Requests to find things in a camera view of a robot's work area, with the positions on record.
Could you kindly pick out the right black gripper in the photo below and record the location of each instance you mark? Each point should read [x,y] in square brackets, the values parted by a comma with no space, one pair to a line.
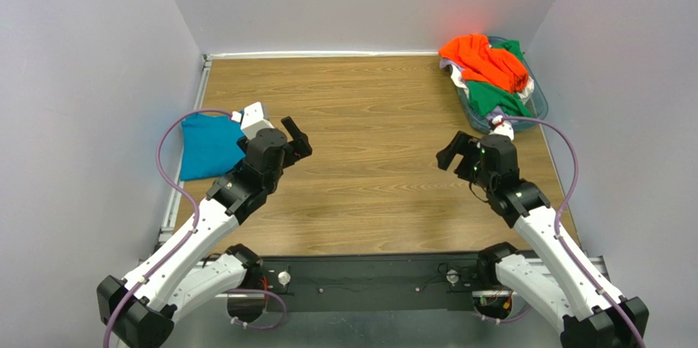
[464,154]

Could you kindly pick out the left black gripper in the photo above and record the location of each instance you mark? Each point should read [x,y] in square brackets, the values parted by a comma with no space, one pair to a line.
[292,149]

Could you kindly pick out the green t-shirt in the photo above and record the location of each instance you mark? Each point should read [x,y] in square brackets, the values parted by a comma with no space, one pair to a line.
[484,97]

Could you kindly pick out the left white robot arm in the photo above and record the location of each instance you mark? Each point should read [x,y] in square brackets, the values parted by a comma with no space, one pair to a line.
[142,308]

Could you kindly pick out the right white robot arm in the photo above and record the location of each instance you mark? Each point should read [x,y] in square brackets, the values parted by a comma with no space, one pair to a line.
[574,296]

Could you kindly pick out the folded blue t-shirt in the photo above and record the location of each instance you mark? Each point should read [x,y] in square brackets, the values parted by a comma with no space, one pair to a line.
[210,146]

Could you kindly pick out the lavender t-shirt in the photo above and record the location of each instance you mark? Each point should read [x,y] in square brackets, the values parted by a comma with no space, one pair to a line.
[462,90]

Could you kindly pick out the orange t-shirt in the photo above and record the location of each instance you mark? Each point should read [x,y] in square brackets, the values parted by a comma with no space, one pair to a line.
[498,64]

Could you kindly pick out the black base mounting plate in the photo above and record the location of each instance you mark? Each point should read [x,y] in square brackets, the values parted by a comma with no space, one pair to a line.
[388,282]

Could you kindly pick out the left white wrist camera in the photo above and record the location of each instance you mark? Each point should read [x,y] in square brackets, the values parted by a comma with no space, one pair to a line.
[252,119]

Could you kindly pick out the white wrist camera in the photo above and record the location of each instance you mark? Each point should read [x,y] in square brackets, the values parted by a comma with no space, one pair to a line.
[499,126]
[252,119]

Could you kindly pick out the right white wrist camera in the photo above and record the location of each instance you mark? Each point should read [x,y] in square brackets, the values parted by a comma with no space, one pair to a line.
[499,126]

